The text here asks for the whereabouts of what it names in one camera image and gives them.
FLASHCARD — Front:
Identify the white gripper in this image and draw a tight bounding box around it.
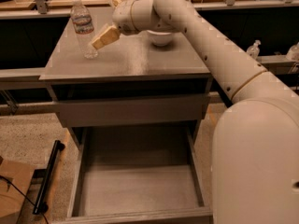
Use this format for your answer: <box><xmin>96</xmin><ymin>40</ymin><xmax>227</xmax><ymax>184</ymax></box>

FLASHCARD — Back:
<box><xmin>91</xmin><ymin>0</ymin><xmax>140</xmax><ymax>49</ymax></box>

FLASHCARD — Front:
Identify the clear plastic water bottle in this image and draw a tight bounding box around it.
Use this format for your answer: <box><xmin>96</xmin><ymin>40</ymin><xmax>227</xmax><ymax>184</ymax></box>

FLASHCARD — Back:
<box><xmin>70</xmin><ymin>0</ymin><xmax>98</xmax><ymax>59</ymax></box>

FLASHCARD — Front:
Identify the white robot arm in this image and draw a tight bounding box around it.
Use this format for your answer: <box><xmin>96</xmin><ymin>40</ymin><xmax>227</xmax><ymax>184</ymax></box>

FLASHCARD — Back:
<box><xmin>93</xmin><ymin>0</ymin><xmax>299</xmax><ymax>224</ymax></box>

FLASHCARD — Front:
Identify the grey drawer cabinet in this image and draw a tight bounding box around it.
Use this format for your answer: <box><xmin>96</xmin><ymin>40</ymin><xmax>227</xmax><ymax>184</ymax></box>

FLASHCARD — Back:
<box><xmin>39</xmin><ymin>5</ymin><xmax>216</xmax><ymax>147</ymax></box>

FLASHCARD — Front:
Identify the clear pump sanitizer bottle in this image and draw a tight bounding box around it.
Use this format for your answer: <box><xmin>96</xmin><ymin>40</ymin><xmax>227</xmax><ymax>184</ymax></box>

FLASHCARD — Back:
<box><xmin>247</xmin><ymin>40</ymin><xmax>261</xmax><ymax>60</ymax></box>

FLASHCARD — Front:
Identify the open grey lower drawer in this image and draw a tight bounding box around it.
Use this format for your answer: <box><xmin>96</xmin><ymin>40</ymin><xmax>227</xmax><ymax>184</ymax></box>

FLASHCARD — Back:
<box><xmin>55</xmin><ymin>123</ymin><xmax>213</xmax><ymax>224</ymax></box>

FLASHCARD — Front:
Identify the white ceramic bowl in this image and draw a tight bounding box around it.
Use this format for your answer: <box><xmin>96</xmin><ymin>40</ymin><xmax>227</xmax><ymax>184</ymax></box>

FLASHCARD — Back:
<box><xmin>147</xmin><ymin>30</ymin><xmax>173</xmax><ymax>47</ymax></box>

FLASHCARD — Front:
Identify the brown cardboard box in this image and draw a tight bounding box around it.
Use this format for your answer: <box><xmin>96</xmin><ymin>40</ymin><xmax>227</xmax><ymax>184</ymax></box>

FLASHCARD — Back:
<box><xmin>0</xmin><ymin>157</ymin><xmax>35</xmax><ymax>224</ymax></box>

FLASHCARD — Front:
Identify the black bar left floor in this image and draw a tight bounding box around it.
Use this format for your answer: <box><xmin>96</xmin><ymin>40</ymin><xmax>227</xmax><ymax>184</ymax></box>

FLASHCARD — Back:
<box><xmin>33</xmin><ymin>140</ymin><xmax>65</xmax><ymax>215</ymax></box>

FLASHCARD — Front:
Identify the grey metal rail back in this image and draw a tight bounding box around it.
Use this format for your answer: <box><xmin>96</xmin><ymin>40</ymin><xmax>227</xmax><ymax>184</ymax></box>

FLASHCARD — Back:
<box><xmin>0</xmin><ymin>0</ymin><xmax>299</xmax><ymax>20</ymax></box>

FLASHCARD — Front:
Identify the grey metal rail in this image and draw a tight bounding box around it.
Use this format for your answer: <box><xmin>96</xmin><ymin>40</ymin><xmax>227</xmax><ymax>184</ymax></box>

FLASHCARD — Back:
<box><xmin>0</xmin><ymin>55</ymin><xmax>298</xmax><ymax>91</ymax></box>
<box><xmin>0</xmin><ymin>0</ymin><xmax>299</xmax><ymax>20</ymax></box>

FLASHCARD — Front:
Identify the grey metal rail front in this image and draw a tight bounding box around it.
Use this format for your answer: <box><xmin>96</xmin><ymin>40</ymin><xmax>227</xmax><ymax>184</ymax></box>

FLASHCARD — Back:
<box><xmin>0</xmin><ymin>55</ymin><xmax>298</xmax><ymax>91</ymax></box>

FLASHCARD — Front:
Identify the black cable on box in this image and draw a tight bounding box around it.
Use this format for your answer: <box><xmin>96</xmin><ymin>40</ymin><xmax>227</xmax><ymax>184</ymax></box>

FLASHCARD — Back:
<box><xmin>0</xmin><ymin>175</ymin><xmax>50</xmax><ymax>224</ymax></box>

